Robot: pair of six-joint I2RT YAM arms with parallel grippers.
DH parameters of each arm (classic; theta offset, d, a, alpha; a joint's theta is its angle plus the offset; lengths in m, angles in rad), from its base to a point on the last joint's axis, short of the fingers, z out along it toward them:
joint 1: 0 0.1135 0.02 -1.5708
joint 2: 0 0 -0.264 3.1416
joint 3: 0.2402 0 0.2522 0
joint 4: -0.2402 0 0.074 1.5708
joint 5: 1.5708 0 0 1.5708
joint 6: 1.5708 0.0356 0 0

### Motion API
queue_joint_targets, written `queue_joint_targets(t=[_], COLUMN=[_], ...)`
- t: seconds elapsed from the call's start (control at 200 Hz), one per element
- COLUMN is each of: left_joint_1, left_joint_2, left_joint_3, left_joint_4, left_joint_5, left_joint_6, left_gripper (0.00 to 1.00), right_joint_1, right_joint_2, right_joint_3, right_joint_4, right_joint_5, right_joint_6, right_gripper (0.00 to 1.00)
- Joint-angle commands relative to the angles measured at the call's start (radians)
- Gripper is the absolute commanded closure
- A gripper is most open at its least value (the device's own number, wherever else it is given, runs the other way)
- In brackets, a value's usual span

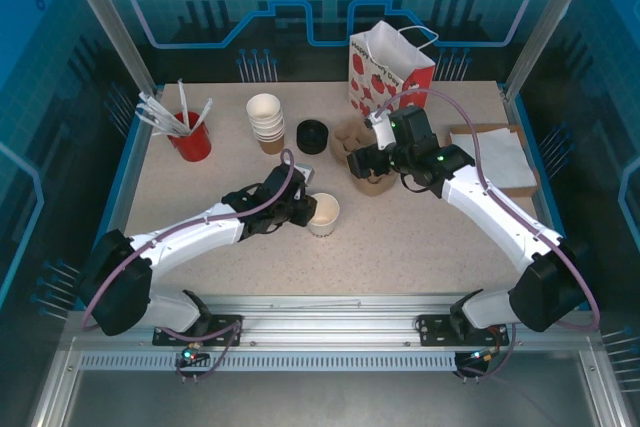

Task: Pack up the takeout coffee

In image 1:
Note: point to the white paper coffee cup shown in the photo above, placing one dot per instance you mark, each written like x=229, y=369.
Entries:
x=325, y=212

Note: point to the stacked paper cup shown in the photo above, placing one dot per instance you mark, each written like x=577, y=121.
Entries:
x=274, y=135
x=272, y=129
x=262, y=107
x=270, y=124
x=274, y=147

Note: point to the small circuit board with LEDs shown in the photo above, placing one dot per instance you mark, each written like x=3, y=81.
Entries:
x=480, y=356
x=189, y=354

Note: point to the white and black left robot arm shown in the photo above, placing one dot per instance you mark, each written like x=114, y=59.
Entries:
x=190, y=232

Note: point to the white paper bag red print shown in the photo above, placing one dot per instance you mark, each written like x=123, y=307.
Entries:
x=370, y=77

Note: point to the black plastic cup lid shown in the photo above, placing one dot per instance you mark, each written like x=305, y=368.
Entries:
x=312, y=133

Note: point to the white paper napkin stack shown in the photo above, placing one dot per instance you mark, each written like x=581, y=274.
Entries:
x=500, y=152

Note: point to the white napkins on tray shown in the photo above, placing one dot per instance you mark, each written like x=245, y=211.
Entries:
x=520, y=191

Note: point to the red straw holder cup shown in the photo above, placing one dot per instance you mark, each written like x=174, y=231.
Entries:
x=192, y=147

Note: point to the aluminium frame beam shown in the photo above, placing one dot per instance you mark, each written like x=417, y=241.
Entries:
x=325, y=322

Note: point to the white wrapped paper straw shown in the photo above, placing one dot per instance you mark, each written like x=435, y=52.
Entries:
x=162, y=132
x=160, y=124
x=205, y=112
x=183, y=102
x=162, y=119
x=165, y=112

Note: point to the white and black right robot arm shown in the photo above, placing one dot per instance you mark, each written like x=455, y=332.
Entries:
x=500, y=217

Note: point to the aluminium frame post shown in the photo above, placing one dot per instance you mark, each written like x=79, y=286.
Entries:
x=545, y=22
x=112, y=22

